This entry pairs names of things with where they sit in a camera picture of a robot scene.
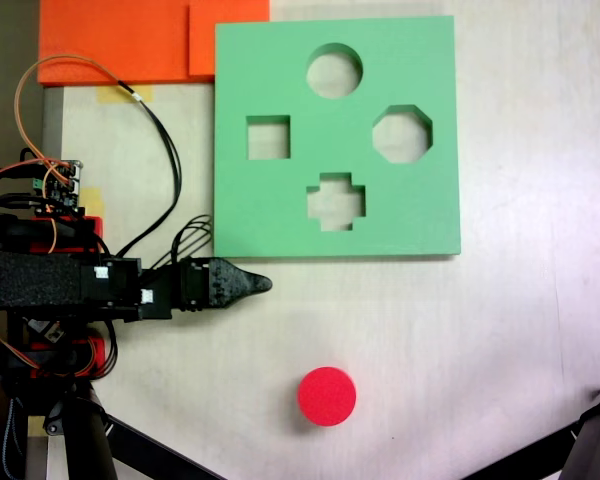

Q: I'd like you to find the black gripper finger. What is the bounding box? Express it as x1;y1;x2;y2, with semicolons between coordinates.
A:
207;257;274;309

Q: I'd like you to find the red cylinder block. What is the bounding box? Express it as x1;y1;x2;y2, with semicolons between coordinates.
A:
297;366;358;428

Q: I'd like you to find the green shape-hole board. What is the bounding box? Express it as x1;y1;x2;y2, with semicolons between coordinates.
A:
212;14;463;260

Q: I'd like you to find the large orange foam block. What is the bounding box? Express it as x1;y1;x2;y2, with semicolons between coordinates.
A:
37;0;191;86

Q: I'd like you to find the red table clamp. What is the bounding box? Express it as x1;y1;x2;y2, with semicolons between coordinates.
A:
32;214;105;242
27;337;106;379

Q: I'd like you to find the black power circuit board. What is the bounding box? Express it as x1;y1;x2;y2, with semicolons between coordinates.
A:
27;319;65;344

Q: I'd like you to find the circuit board with green terminal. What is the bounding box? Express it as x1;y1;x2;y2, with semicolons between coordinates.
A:
31;159;85;214

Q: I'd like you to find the black tripod leg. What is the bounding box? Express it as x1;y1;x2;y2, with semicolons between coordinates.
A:
42;382;119;480
559;377;600;480

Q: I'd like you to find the wide yellow tape strip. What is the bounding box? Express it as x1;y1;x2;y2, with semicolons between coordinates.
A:
97;84;155;105

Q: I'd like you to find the thin black servo cable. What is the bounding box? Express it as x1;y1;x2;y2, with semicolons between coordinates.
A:
171;214;214;264

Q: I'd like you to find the long black cable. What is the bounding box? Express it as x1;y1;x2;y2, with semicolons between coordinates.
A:
115;78;183;259

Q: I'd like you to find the black usb cable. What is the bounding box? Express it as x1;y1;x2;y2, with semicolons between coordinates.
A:
0;195;44;209

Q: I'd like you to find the blue white braided cable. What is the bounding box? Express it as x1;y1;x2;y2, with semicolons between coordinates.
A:
2;397;26;479

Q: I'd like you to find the thin orange wire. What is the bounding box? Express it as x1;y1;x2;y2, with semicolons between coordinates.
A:
13;53;126;254

